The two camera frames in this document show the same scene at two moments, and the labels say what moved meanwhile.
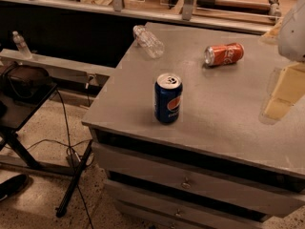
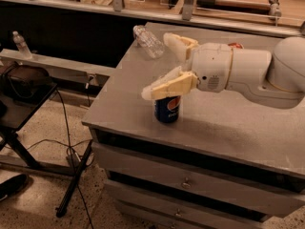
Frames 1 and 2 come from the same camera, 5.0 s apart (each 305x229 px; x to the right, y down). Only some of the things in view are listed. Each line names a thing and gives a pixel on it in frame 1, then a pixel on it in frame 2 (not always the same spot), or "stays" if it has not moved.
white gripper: (294, 32) → (212, 65)
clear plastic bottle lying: (145, 39) stays
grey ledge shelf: (56, 68) stays
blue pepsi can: (168, 97) stays
